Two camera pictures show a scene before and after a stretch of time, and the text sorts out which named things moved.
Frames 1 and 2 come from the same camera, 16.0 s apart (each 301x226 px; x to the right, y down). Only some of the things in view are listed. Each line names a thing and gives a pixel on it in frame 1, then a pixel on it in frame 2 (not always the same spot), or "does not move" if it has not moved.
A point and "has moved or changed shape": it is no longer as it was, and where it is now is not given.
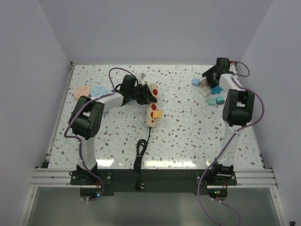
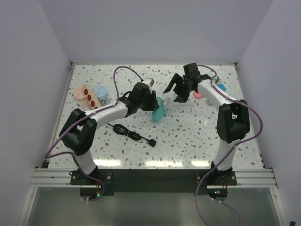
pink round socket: x=79 y=91 does not move
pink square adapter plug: x=212 y=101 has moved or changed shape
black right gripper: x=209 y=73 → x=181 y=97
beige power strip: x=151 y=107 → x=91 y=96
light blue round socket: x=98 y=91 does not move
